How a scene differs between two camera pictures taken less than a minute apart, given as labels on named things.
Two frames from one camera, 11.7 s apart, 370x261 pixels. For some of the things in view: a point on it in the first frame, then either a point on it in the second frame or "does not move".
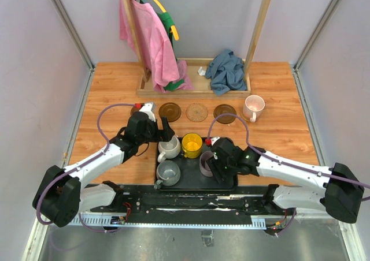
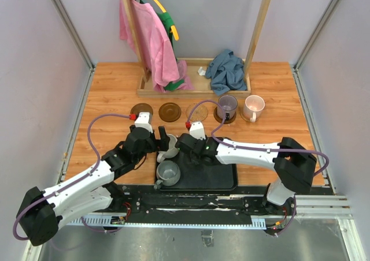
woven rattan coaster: (196, 112) does not move
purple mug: (204, 166) to (229, 103)
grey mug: (167, 172) does not move
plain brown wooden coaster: (170, 110) does not move
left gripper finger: (167, 131) to (165, 139)
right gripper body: (231, 166) to (196, 157)
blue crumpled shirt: (226, 73) does not move
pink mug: (253, 106) does not move
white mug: (169, 149) does not move
